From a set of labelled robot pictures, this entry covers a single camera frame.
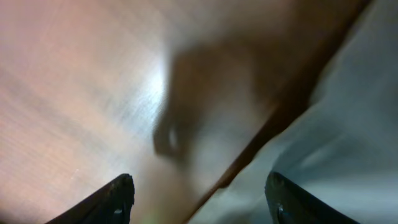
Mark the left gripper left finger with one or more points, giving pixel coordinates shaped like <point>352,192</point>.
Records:
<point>111,204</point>

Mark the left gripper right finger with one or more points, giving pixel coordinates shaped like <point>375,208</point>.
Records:
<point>289,203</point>

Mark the khaki green shorts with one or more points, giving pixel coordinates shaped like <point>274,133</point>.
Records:
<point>343,149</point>

